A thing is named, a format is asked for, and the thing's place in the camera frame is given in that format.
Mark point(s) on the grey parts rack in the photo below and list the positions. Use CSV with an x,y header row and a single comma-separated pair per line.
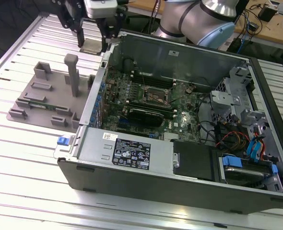
x,y
57,93

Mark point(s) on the black drive bay box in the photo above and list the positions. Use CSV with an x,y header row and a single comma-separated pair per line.
x,y
194,158

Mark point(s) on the silver CPU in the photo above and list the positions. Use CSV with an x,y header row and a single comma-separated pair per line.
x,y
91,46

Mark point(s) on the round coin battery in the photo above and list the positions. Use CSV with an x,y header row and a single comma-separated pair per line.
x,y
189,90

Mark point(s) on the metal drive cage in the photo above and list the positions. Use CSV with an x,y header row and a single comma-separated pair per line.
x,y
225,100

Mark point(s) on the grey power supply unit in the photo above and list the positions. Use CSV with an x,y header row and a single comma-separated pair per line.
x,y
96,148

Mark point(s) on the small silver heatsink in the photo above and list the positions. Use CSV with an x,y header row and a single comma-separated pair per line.
x,y
171,136

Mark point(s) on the black graphics card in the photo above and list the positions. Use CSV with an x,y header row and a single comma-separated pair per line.
x,y
144,117

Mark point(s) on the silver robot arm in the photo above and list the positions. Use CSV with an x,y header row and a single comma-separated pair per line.
x,y
180,19

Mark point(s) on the blue expansion slot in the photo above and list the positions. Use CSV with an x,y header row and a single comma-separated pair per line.
x,y
122,122

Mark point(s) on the wooden desk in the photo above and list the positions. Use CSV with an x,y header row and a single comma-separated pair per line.
x,y
275,31

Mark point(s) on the green motherboard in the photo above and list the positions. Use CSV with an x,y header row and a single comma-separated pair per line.
x,y
122,95

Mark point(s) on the green RAM stick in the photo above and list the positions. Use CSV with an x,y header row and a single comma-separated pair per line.
x,y
42,105

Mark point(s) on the small electronic module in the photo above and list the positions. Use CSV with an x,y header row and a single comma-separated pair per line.
x,y
253,26

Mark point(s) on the black PC case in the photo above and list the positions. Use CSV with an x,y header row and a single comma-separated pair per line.
x,y
156,191

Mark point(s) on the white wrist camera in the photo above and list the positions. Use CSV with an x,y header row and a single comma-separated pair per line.
x,y
99,9

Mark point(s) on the CPU socket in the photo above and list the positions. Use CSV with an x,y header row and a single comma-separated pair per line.
x,y
157,97

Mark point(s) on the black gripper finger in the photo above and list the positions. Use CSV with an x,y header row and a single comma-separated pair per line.
x,y
104,36
80,36

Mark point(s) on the hard disk in blue carrier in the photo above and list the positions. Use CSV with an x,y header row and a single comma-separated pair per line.
x,y
242,175

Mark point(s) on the black RAM slot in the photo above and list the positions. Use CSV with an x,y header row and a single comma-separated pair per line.
x,y
137,75
139,80
151,105

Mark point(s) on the blue case latch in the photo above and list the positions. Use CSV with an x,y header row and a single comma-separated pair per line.
x,y
62,141

